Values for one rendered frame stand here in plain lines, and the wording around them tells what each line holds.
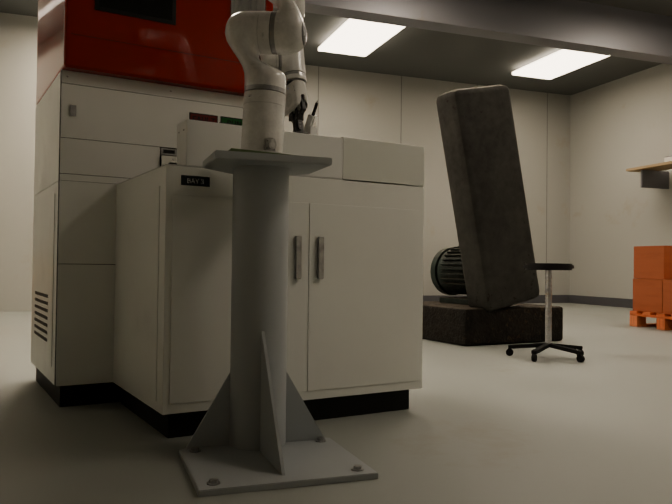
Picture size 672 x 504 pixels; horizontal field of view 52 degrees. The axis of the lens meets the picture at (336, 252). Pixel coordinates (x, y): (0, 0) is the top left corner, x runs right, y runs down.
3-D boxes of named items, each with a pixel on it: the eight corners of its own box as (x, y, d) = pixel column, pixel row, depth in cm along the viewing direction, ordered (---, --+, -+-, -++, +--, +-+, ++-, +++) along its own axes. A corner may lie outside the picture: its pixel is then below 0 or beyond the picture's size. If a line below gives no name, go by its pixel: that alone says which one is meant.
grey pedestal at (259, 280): (378, 479, 169) (381, 147, 170) (198, 497, 154) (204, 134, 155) (314, 431, 217) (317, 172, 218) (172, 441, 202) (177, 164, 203)
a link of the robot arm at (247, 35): (281, 89, 190) (286, 4, 191) (216, 87, 192) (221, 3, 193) (289, 100, 202) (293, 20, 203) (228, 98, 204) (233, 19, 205)
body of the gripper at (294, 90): (277, 86, 235) (280, 117, 233) (291, 73, 226) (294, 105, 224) (297, 90, 239) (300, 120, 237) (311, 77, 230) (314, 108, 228)
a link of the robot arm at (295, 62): (280, 70, 228) (307, 70, 230) (277, 34, 231) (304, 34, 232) (277, 82, 236) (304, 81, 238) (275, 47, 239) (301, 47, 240)
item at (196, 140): (175, 168, 213) (176, 124, 213) (328, 181, 241) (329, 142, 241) (185, 165, 205) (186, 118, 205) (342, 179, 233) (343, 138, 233)
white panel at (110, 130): (58, 180, 247) (60, 70, 248) (263, 194, 289) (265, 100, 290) (59, 179, 245) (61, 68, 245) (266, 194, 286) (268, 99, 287)
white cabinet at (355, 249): (111, 404, 254) (115, 184, 255) (334, 384, 303) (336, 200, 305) (162, 444, 199) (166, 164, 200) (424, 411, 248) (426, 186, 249)
